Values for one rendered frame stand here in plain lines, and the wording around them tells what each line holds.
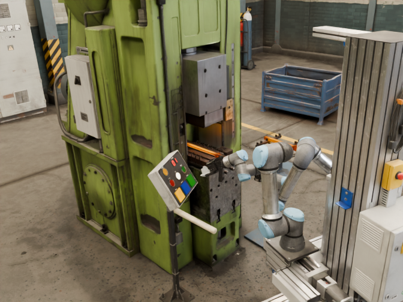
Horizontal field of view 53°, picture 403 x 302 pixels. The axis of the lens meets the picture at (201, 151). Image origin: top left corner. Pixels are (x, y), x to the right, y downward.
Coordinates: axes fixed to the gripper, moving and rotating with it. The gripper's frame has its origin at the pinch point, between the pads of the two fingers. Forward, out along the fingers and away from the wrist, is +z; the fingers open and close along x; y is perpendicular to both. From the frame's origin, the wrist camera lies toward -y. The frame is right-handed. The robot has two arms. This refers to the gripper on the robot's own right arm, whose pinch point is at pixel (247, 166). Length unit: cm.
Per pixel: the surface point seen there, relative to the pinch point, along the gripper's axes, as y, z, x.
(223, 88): -52, 31, 9
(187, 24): -99, 46, -11
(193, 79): -63, 35, -17
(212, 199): 32.1, 24.7, -12.8
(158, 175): -17, 13, -73
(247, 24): -11, 460, 576
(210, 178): 13.1, 24.7, -14.8
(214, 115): -33.2, 30.7, -1.3
